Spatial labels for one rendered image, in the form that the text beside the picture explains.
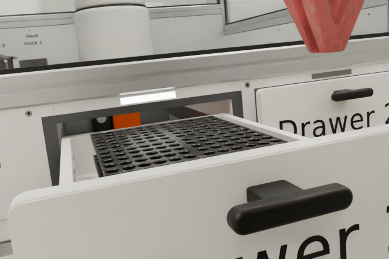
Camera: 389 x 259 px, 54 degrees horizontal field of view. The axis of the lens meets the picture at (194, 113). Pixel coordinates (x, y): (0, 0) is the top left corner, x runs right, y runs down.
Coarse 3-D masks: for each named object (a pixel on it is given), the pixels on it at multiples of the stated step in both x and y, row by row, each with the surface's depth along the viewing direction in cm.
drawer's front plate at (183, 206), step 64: (384, 128) 27; (64, 192) 20; (128, 192) 21; (192, 192) 22; (384, 192) 27; (64, 256) 20; (128, 256) 22; (192, 256) 23; (256, 256) 24; (320, 256) 26; (384, 256) 28
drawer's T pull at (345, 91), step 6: (336, 90) 63; (342, 90) 62; (348, 90) 61; (354, 90) 60; (360, 90) 60; (366, 90) 61; (372, 90) 61; (336, 96) 59; (342, 96) 59; (348, 96) 60; (354, 96) 60; (360, 96) 60; (366, 96) 61
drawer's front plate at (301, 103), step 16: (336, 80) 63; (352, 80) 64; (368, 80) 65; (384, 80) 66; (256, 96) 60; (272, 96) 60; (288, 96) 60; (304, 96) 61; (320, 96) 62; (384, 96) 66; (272, 112) 60; (288, 112) 61; (304, 112) 62; (320, 112) 63; (336, 112) 64; (352, 112) 65; (384, 112) 67; (288, 128) 61; (304, 128) 62; (320, 128) 63; (352, 128) 65
